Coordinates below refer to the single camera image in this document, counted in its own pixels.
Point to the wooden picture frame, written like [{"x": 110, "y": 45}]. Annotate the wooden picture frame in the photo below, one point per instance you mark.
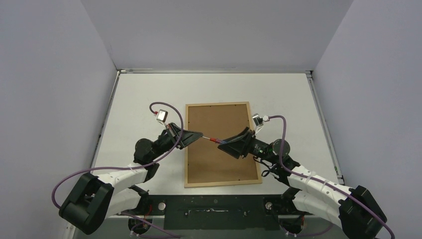
[{"x": 205, "y": 164}]

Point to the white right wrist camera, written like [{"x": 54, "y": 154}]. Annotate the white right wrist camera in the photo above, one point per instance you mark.
[{"x": 259, "y": 120}]

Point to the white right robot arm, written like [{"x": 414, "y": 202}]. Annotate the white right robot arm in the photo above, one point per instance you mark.
[{"x": 354, "y": 210}]

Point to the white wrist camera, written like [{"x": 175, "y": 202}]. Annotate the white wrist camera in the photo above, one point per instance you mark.
[
  {"x": 259, "y": 120},
  {"x": 161, "y": 116}
]

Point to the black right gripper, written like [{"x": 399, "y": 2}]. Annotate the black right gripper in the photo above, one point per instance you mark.
[{"x": 248, "y": 142}]

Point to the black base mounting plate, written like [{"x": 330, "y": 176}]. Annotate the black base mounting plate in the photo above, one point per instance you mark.
[{"x": 218, "y": 212}]

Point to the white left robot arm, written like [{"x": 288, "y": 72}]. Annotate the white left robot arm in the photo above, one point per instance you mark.
[{"x": 141, "y": 170}]

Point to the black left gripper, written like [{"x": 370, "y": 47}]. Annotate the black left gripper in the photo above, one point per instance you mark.
[{"x": 188, "y": 136}]

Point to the blue red screwdriver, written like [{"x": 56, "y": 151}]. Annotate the blue red screwdriver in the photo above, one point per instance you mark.
[{"x": 214, "y": 140}]

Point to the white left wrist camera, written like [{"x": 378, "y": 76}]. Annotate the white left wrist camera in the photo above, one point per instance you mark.
[{"x": 161, "y": 116}]

